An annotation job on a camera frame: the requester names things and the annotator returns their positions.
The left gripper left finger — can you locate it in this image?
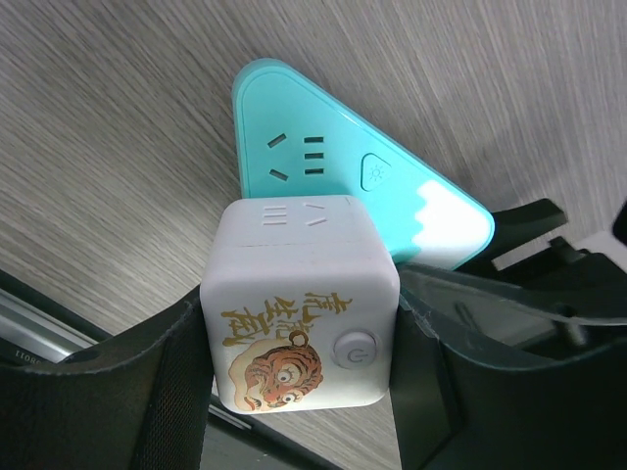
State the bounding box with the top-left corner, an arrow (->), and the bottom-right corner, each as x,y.
1,298 -> 213,469

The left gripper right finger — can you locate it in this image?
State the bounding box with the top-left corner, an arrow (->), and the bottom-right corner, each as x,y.
390,267 -> 626,469

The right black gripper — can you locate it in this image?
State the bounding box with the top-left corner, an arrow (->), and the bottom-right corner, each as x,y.
406,198 -> 627,353

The white cube plug adapter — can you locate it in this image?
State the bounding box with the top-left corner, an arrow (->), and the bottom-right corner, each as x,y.
200,196 -> 400,414

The teal triangular power socket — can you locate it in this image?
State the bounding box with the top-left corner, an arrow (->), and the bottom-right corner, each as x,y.
231,59 -> 496,269

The aluminium frame rail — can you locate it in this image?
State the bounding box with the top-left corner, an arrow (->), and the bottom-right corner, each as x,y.
1,290 -> 97,366

